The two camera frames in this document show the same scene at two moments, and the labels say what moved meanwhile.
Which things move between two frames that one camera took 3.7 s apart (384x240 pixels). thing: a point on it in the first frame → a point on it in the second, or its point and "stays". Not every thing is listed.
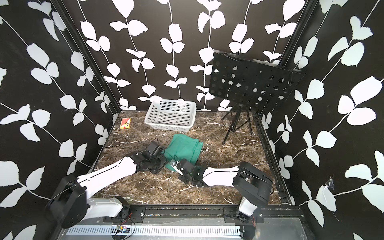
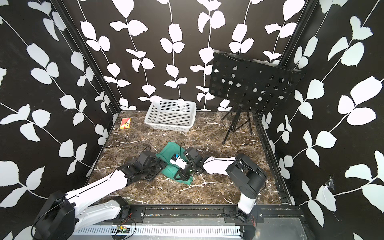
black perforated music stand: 254,84 stays
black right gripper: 181,178 → 181,173
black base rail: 199,214 stays
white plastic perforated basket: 175,114 stays
